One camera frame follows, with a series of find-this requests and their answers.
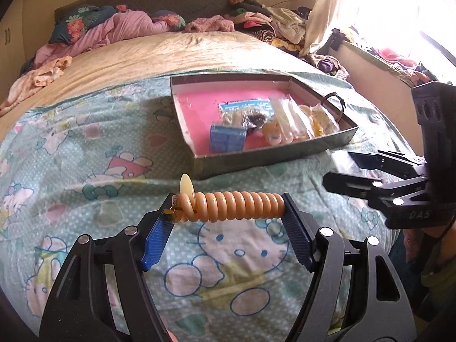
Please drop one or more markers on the dark floral pillow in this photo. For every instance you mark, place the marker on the dark floral pillow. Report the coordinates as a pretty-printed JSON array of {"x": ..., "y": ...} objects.
[{"x": 85, "y": 19}]

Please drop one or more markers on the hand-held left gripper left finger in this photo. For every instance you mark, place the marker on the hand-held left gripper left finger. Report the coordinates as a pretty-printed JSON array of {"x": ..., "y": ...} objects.
[{"x": 156, "y": 237}]

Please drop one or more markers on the clothes on windowsill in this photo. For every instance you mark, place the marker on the clothes on windowsill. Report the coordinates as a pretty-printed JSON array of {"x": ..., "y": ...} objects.
[{"x": 392, "y": 60}]

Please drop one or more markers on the pale pink garment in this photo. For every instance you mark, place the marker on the pale pink garment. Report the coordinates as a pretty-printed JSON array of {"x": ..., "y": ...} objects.
[{"x": 34, "y": 83}]

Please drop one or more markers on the clear bag with dark jewelry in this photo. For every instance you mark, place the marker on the clear bag with dark jewelry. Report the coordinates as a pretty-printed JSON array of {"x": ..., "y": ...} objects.
[{"x": 249, "y": 118}]

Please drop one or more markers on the clear bag with earring card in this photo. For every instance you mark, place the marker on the clear bag with earring card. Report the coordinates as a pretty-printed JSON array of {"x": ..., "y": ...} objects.
[{"x": 285, "y": 115}]

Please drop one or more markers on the cartoon cat printed bedsheet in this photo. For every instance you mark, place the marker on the cartoon cat printed bedsheet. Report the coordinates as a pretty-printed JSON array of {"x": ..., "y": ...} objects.
[{"x": 89, "y": 185}]

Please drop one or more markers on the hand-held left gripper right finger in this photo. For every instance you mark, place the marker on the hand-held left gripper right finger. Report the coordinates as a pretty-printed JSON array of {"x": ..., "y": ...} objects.
[{"x": 298, "y": 233}]

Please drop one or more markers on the small blue box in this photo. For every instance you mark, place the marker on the small blue box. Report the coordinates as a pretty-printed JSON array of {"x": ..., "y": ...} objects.
[{"x": 228, "y": 138}]

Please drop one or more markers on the cream hair claw clip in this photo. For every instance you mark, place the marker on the cream hair claw clip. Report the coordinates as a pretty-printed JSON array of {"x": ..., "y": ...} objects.
[{"x": 322, "y": 119}]

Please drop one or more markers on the pink fuzzy garment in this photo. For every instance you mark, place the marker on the pink fuzzy garment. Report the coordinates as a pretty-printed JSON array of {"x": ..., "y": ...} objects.
[{"x": 210, "y": 25}]

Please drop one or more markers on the pink duvet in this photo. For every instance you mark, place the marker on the pink duvet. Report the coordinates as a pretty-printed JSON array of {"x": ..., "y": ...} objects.
[{"x": 107, "y": 28}]

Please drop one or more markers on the pile of clothes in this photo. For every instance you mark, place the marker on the pile of clothes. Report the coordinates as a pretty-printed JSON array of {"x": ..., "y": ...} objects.
[{"x": 270, "y": 21}]

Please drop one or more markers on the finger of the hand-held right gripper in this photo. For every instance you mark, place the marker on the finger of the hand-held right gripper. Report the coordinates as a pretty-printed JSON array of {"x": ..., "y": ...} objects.
[
  {"x": 352, "y": 185},
  {"x": 384, "y": 160}
]

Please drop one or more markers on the cream curtain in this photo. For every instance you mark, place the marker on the cream curtain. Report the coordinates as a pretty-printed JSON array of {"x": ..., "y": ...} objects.
[{"x": 327, "y": 7}]

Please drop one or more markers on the pink book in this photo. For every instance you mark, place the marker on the pink book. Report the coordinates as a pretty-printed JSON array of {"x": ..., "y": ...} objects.
[{"x": 199, "y": 114}]

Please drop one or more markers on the beige blanket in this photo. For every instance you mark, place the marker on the beige blanket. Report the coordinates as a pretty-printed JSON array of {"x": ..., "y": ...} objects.
[{"x": 160, "y": 55}]

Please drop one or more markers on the shallow cardboard box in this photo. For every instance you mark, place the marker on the shallow cardboard box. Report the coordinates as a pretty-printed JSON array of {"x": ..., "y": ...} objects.
[{"x": 270, "y": 153}]

